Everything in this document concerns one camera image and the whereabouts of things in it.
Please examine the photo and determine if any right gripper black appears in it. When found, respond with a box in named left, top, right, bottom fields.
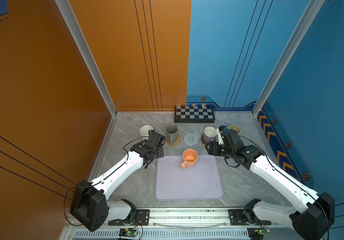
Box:
left=203, top=140, right=235, bottom=159

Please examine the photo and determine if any yellow mug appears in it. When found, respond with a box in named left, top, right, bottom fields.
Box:
left=228, top=125, right=241, bottom=135

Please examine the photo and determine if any white mug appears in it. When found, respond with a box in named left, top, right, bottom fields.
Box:
left=140, top=125, right=154, bottom=140

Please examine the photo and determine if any lavender mug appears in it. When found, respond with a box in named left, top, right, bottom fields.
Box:
left=203, top=127, right=217, bottom=137

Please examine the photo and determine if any grey mug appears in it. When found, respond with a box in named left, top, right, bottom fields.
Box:
left=166, top=125, right=178, bottom=144

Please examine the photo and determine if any yellow rattan round coaster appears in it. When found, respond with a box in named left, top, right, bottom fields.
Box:
left=166, top=135, right=181, bottom=146

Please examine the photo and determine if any grey woven round coaster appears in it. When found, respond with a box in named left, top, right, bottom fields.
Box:
left=184, top=134, right=199, bottom=146

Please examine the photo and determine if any orange mug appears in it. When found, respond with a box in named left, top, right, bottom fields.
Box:
left=181, top=149, right=198, bottom=169

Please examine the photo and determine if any brown wooden round coaster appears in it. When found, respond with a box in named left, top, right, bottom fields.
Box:
left=201, top=135, right=217, bottom=145

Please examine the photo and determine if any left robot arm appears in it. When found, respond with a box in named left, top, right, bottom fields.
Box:
left=70, top=130, right=166, bottom=232

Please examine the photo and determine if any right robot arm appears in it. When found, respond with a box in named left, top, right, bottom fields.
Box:
left=206, top=126, right=335, bottom=240

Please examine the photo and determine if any lavender silicone tray mat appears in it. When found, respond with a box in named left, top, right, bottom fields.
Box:
left=155, top=155, right=224, bottom=201

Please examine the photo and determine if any black white chessboard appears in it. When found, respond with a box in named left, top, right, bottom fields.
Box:
left=174, top=106, right=216, bottom=123

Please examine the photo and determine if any green circuit board left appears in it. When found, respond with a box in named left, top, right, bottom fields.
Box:
left=119, top=228, right=138, bottom=239

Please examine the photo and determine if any circuit board right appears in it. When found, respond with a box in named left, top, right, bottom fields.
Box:
left=247, top=228, right=271, bottom=240

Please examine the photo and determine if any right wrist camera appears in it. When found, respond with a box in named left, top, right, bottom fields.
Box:
left=216, top=126, right=227, bottom=145

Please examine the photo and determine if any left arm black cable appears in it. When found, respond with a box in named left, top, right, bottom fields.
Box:
left=63, top=136, right=149, bottom=227

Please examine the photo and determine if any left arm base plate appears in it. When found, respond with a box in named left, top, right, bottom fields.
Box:
left=108, top=209, right=150, bottom=226

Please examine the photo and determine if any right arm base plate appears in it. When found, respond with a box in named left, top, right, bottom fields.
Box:
left=228, top=209, right=272, bottom=226

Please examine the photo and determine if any aluminium front rail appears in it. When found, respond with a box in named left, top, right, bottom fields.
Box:
left=59, top=206, right=323, bottom=240

